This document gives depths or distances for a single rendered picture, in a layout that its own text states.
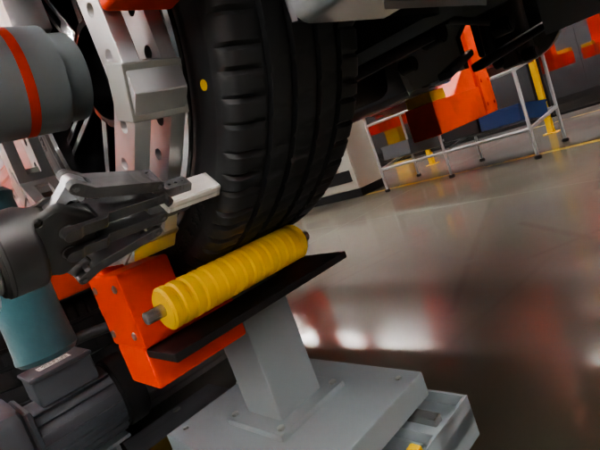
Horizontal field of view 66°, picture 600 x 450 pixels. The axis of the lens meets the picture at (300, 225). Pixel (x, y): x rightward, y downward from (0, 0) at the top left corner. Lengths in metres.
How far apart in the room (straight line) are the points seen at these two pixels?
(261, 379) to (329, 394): 0.13
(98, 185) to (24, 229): 0.07
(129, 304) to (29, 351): 0.18
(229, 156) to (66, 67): 0.28
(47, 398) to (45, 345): 0.22
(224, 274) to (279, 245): 0.10
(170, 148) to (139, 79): 0.09
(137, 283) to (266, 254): 0.18
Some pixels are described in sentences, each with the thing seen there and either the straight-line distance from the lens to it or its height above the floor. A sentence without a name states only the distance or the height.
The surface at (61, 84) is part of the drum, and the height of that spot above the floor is 0.82.
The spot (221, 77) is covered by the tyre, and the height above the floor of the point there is 0.73.
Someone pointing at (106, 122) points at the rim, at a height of 0.79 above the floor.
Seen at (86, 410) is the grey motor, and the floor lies 0.34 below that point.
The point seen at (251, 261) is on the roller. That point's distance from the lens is 0.65.
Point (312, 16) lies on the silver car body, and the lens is 0.44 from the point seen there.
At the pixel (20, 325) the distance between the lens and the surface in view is 0.77.
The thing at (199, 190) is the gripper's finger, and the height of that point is 0.63.
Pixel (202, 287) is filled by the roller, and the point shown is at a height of 0.52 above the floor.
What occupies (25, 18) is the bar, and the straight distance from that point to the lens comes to 0.76.
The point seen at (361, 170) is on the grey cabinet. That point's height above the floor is 0.29.
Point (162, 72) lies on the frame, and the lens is 0.50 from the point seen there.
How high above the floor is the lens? 0.63
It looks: 7 degrees down
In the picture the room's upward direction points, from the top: 20 degrees counter-clockwise
